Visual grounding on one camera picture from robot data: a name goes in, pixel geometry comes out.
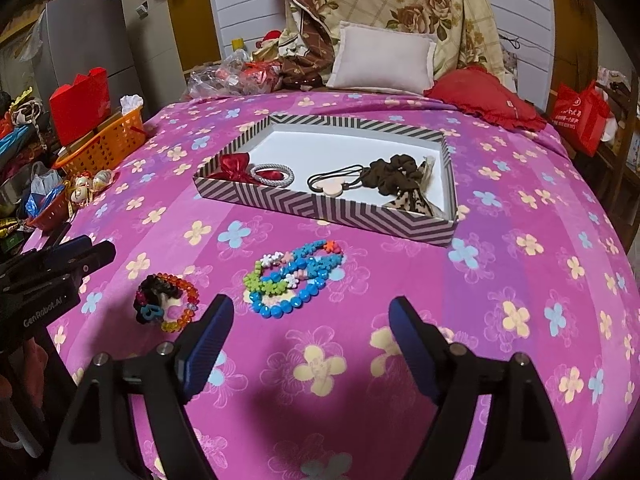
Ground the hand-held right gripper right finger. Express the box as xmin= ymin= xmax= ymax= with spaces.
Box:
xmin=389 ymin=296 xmax=573 ymax=480

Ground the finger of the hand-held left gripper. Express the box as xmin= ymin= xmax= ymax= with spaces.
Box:
xmin=30 ymin=236 xmax=93 ymax=267
xmin=0 ymin=241 xmax=117 ymax=293

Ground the white pillow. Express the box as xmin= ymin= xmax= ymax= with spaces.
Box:
xmin=325 ymin=21 xmax=437 ymax=95

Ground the red and white plush toy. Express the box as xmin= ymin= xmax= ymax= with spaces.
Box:
xmin=252 ymin=30 xmax=283 ymax=58

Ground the red shopping bag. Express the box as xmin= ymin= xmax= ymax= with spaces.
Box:
xmin=550 ymin=80 xmax=612 ymax=157

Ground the clear plastic bag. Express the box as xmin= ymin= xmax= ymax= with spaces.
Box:
xmin=187 ymin=52 xmax=251 ymax=98

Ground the blue round bead bracelet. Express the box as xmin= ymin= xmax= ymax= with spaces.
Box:
xmin=248 ymin=267 xmax=331 ymax=318

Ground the rainbow bead bracelet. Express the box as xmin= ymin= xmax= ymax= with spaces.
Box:
xmin=134 ymin=272 xmax=201 ymax=333

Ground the black hair tie blue charm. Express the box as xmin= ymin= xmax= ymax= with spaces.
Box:
xmin=134 ymin=280 xmax=173 ymax=323

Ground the red gift bag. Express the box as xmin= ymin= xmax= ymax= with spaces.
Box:
xmin=49 ymin=67 xmax=112 ymax=146

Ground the multicolour flower bead bracelet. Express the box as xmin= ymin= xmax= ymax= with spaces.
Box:
xmin=257 ymin=241 xmax=343 ymax=281

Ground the pink floral blanket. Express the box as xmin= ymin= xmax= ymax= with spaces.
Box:
xmin=20 ymin=87 xmax=638 ymax=480

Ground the white slatted headboard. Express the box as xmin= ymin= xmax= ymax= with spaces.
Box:
xmin=207 ymin=0 xmax=556 ymax=106

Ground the red patterned plastic bag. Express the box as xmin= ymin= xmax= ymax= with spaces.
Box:
xmin=242 ymin=60 xmax=283 ymax=96

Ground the striped gift box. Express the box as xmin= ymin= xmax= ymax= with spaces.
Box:
xmin=192 ymin=114 xmax=460 ymax=248

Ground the brown wooden door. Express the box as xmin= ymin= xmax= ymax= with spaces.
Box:
xmin=167 ymin=0 xmax=221 ymax=71

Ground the green flower bead bracelet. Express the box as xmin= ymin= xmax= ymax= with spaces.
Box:
xmin=242 ymin=259 xmax=301 ymax=297

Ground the small red basket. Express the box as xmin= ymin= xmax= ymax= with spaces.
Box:
xmin=25 ymin=187 xmax=71 ymax=231

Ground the wooden rack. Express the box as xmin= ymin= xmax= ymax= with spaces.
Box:
xmin=595 ymin=67 xmax=640 ymax=241

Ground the leopard print scrunchie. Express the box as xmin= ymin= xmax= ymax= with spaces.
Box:
xmin=387 ymin=157 xmax=441 ymax=213

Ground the brown scrunchie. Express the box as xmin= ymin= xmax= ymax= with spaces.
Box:
xmin=361 ymin=154 xmax=426 ymax=206

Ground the silver refrigerator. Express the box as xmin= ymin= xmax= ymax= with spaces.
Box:
xmin=32 ymin=0 xmax=186 ymax=111

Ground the orange plastic basket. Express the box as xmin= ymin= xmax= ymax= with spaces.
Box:
xmin=52 ymin=109 xmax=147 ymax=171

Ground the silver hair tie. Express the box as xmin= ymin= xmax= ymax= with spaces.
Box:
xmin=248 ymin=162 xmax=296 ymax=189

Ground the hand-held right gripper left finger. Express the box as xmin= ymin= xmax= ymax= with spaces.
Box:
xmin=47 ymin=294 xmax=236 ymax=480

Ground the translucent plastic bag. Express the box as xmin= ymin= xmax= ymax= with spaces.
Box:
xmin=30 ymin=162 xmax=66 ymax=198

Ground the pink heart hair tie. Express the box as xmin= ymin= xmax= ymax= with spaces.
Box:
xmin=306 ymin=162 xmax=376 ymax=197

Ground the blue foil wrapper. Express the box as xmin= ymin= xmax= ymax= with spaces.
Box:
xmin=25 ymin=187 xmax=66 ymax=216

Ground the red ruffled pillow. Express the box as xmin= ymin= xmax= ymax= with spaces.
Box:
xmin=424 ymin=65 xmax=548 ymax=133

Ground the blue flower bead bracelet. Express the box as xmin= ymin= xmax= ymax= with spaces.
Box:
xmin=285 ymin=241 xmax=347 ymax=288

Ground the red satin bow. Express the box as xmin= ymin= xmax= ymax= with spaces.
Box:
xmin=207 ymin=151 xmax=266 ymax=184

